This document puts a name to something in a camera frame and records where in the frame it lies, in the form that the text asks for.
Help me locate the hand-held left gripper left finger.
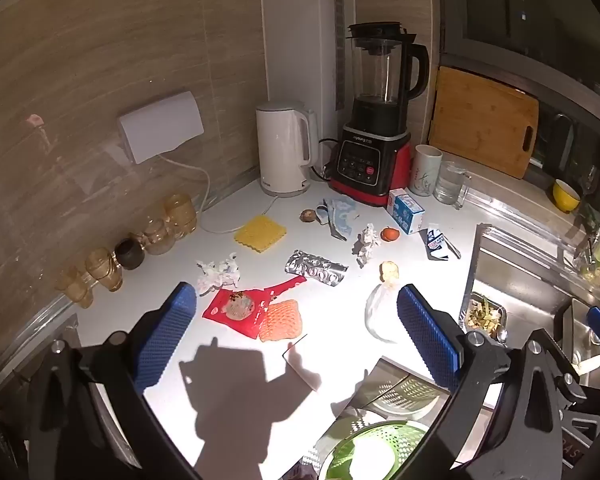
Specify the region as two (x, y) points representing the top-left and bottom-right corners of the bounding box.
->
(27, 282), (201, 480)

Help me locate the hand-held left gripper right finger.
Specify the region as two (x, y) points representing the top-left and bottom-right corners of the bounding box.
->
(397, 284), (578, 480)

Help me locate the white tissue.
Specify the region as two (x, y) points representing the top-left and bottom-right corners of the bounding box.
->
(196, 255), (242, 296)
(351, 223), (381, 268)

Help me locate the green perforated plastic basket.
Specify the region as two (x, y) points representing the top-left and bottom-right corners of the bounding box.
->
(325, 420), (446, 480)

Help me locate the blue terry towel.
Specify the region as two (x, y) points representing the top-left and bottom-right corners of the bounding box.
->
(316, 197), (361, 241)

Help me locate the clear plastic bag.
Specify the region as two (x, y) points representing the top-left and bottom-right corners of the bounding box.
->
(364, 282), (406, 343)

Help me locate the red snack packet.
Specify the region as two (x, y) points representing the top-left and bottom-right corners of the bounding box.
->
(202, 276), (308, 339)

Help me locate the sink strainer with food scraps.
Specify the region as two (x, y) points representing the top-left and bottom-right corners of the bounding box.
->
(464, 292), (511, 339)

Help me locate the glossy grey cabinet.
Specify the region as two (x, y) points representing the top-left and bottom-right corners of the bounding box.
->
(285, 357), (456, 480)

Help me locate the dark ceramic cup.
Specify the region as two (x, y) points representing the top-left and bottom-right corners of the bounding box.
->
(115, 239), (146, 270)

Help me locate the small dark blue carton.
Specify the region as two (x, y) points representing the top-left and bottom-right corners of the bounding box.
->
(419, 227), (462, 262)

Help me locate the stainless steel sink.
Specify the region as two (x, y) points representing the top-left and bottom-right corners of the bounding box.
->
(460, 222), (600, 366)

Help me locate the chrome faucet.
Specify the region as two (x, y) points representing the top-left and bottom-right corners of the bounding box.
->
(572, 199), (600, 271)

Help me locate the orange foam fruit net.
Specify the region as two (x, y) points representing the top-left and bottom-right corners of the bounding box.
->
(258, 300), (303, 343)

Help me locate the blue and white milk carton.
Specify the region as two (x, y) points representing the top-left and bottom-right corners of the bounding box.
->
(386, 188), (426, 235)

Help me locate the silver blister pack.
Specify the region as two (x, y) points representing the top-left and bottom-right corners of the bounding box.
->
(285, 249), (349, 288)

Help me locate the yellow bowl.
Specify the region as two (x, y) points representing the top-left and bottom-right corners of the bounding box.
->
(552, 179), (582, 213)

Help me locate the yellow waffle dishcloth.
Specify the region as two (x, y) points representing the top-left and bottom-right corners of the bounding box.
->
(233, 215), (287, 254)

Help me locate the white printed mug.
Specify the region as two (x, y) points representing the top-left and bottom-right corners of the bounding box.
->
(410, 144), (443, 197)

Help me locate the black and red blender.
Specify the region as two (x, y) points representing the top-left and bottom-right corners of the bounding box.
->
(328, 21), (429, 208)

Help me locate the white electric kettle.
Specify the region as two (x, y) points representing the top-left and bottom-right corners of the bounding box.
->
(256, 101), (319, 198)

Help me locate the wooden cutting board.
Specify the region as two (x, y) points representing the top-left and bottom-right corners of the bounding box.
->
(427, 66), (540, 180)

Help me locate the grey vent grille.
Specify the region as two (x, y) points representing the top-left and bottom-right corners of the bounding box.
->
(333, 0), (346, 111)

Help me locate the dark window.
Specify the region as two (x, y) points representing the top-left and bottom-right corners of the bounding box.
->
(437, 0), (600, 173)

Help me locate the white power cable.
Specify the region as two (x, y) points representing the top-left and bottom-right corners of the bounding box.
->
(159, 154), (281, 234)

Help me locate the black power cable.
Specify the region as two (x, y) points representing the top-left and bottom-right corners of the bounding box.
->
(317, 139), (339, 181)

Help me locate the white wall socket cover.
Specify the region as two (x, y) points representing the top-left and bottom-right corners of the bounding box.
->
(117, 91), (204, 165)

